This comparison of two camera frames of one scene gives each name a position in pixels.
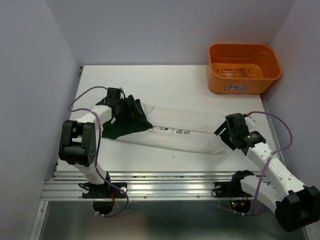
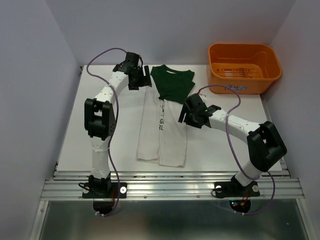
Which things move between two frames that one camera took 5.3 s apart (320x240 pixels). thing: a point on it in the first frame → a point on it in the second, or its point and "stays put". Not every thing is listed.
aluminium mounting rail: x=144 y=185 stays put
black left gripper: x=131 y=110 → x=133 y=86
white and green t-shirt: x=170 y=128 → x=162 y=139
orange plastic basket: x=242 y=68 stays put
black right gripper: x=224 y=138 → x=186 y=119
